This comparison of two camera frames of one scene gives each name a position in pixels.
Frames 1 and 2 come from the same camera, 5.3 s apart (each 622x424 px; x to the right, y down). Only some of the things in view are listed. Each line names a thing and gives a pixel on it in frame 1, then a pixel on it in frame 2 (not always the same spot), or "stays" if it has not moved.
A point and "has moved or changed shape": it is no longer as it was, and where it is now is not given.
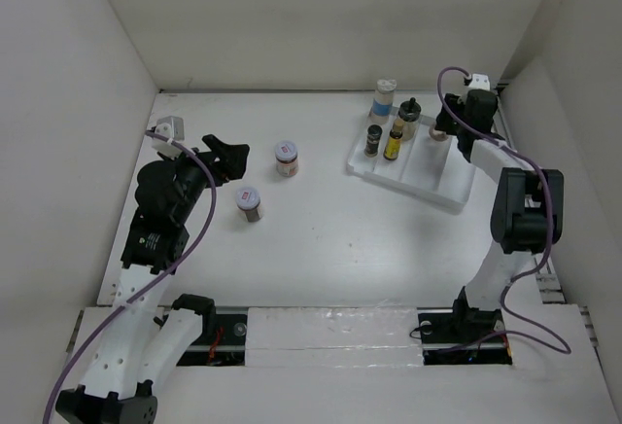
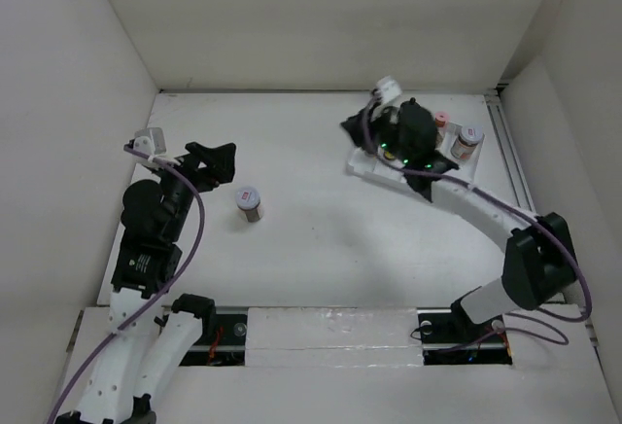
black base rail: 444,341 stays
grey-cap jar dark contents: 249,200 stays
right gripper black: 443,124 -> 360,126
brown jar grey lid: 287,159 has moved or changed shape
